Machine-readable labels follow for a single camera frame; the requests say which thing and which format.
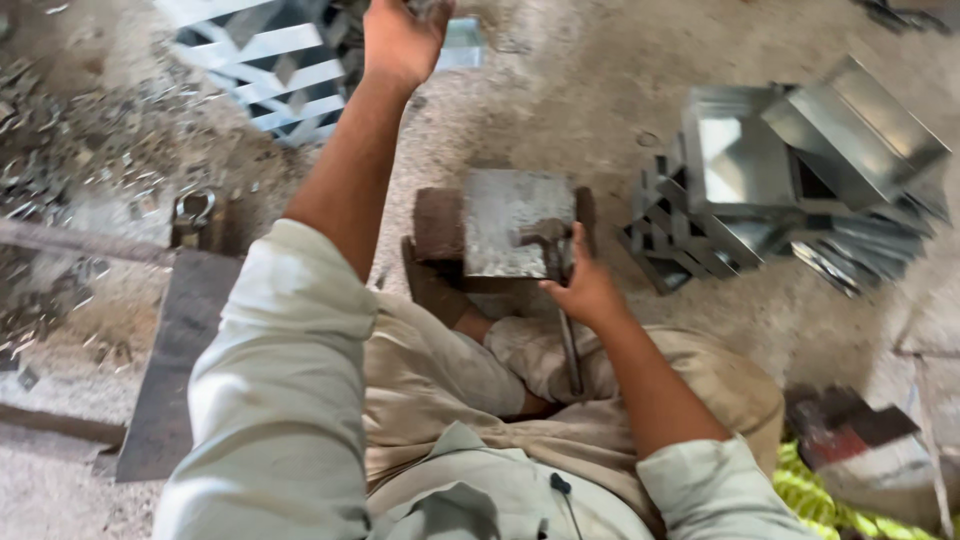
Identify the person's right hand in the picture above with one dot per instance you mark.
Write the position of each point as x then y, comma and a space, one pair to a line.
589, 292

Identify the person's left hand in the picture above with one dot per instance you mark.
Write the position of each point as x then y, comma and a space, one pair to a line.
400, 45

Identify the person's left fingers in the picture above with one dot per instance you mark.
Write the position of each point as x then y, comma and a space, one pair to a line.
431, 9

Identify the steel hammer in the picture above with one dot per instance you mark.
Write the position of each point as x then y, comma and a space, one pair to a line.
556, 255

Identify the single small metal tray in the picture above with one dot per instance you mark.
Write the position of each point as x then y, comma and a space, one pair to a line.
461, 45

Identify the stack of white-edged metal trays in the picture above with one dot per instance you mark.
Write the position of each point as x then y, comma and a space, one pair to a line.
259, 67

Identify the brown wooden base block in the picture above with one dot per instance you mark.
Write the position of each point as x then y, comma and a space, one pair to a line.
439, 223

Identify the square steel anvil block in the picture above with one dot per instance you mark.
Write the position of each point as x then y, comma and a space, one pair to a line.
502, 221

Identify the person's bare foot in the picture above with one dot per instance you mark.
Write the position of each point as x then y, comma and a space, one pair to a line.
435, 289

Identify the rusty metal shackle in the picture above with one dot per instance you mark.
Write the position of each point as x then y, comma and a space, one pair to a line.
195, 217

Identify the person's beige trousers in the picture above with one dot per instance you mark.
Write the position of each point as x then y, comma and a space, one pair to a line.
450, 390

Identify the heap of metal scrap cuttings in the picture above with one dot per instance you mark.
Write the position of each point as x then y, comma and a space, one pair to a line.
82, 165

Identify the heap of shiny metal trays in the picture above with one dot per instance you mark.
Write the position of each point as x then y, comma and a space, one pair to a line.
780, 172

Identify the person's pale green shirt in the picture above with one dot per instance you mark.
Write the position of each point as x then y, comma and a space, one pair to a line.
277, 397

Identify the long rusty metal bar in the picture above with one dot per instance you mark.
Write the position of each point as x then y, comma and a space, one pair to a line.
82, 241

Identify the dark flat steel plate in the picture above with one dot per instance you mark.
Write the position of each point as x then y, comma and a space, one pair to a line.
180, 360

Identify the dark metal parts heap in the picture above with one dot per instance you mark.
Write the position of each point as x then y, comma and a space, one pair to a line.
904, 15

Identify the black clip microphone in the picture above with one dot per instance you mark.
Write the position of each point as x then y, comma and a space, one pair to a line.
562, 486

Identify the red and black box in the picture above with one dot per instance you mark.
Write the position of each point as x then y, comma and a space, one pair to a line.
855, 442

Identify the yellow-green woven sack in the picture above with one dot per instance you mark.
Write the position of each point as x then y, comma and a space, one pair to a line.
806, 495

